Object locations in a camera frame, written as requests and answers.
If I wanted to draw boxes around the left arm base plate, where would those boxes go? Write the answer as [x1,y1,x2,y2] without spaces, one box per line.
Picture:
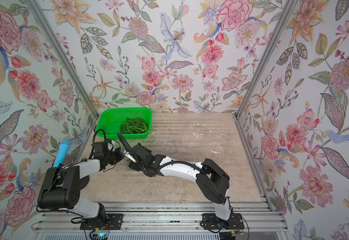
[80,214,124,231]

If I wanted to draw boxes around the aluminium corner profile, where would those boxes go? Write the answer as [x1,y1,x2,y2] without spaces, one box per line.
[25,0,99,119]
[235,1,297,121]

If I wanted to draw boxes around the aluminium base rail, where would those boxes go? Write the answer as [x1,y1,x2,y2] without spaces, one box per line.
[31,202,288,233]

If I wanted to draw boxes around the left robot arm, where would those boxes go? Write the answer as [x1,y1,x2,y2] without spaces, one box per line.
[37,140,123,231]

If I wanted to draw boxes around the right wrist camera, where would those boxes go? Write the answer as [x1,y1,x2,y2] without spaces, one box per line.
[123,150,137,163]

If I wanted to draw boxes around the blue microphone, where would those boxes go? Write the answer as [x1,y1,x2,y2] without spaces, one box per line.
[53,140,71,168]

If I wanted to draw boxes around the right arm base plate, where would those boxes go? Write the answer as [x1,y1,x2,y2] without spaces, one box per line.
[200,213,245,231]

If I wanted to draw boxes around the green plastic basket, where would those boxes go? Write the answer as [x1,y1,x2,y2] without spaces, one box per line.
[96,108,153,140]

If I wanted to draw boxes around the aluminium corner profile left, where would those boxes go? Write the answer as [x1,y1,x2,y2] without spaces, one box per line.
[25,0,99,119]

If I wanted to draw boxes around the aluminium corner profile right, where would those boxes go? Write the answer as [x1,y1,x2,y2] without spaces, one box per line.
[235,1,297,121]

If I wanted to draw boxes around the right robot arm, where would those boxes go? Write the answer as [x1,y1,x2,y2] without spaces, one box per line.
[124,144,231,222]

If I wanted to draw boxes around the green peppers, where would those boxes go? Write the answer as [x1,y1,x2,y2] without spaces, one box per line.
[120,118,149,134]

